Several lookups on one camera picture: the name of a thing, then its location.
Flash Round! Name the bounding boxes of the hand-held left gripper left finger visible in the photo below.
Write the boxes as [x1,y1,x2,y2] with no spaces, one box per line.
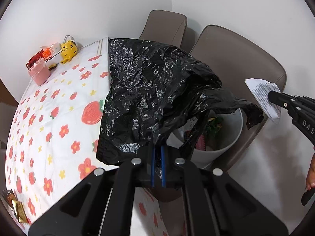
[28,147,156,236]

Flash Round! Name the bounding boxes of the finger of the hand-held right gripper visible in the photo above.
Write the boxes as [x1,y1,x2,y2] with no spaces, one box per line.
[268,90,315,111]
[283,103,315,121]

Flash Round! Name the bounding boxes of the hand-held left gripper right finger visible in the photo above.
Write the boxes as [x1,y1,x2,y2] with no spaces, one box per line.
[160,146,289,236]

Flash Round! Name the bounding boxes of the white printed paper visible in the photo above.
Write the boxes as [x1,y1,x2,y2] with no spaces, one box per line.
[245,78,282,124]

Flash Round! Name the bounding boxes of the white trash bin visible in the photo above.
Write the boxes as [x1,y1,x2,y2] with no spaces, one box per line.
[172,107,244,171]

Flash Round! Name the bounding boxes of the black trash bag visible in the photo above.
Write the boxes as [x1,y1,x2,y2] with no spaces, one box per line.
[95,38,264,190]

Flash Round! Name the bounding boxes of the person's right hand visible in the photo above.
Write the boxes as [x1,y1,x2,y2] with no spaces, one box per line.
[305,152,315,192]

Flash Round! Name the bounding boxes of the pink snack packet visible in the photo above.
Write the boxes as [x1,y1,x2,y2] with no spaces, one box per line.
[196,135,208,151]

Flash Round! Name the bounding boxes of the white snack packet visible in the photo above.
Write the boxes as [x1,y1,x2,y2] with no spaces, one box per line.
[185,117,199,134]

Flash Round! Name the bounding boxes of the gold foil wrapper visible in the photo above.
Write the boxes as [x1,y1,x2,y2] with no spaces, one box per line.
[11,199,28,223]

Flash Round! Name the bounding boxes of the floral strawberry tablecloth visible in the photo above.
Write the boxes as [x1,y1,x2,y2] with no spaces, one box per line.
[4,37,173,236]

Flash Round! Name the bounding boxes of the brown foil wrapper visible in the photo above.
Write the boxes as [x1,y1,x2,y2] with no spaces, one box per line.
[2,189,17,202]

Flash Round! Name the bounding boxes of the pink cup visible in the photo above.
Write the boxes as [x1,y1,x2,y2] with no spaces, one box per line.
[28,58,50,86]

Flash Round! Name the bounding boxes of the yellow tiger toy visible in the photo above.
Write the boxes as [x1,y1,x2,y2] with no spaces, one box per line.
[60,40,78,65]

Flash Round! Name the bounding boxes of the red and orange packets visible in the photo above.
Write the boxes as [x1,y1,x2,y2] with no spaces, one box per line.
[26,50,45,70]

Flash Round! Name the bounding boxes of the white and orange box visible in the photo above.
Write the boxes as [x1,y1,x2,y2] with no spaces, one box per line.
[40,42,62,60]

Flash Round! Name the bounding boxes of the white charger with cable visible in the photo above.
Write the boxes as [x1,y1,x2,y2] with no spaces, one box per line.
[64,35,77,47]

